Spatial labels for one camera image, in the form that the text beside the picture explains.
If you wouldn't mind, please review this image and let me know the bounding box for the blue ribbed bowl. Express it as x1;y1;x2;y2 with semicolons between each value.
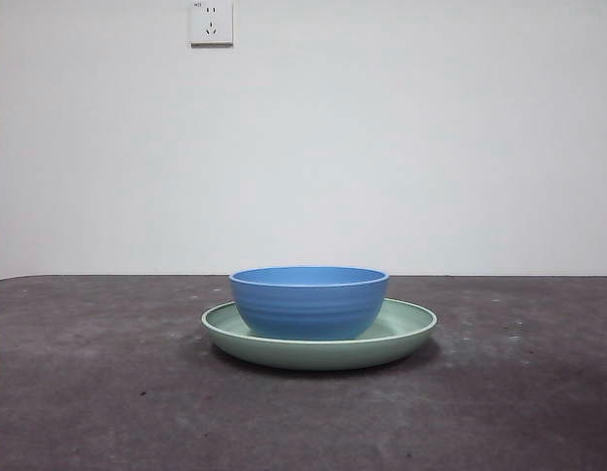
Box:
228;265;390;340

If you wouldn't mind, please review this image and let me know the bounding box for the white wall socket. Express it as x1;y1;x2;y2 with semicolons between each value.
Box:
188;0;234;49

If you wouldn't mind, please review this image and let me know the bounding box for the pale green plate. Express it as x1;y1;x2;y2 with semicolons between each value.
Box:
200;297;438;371

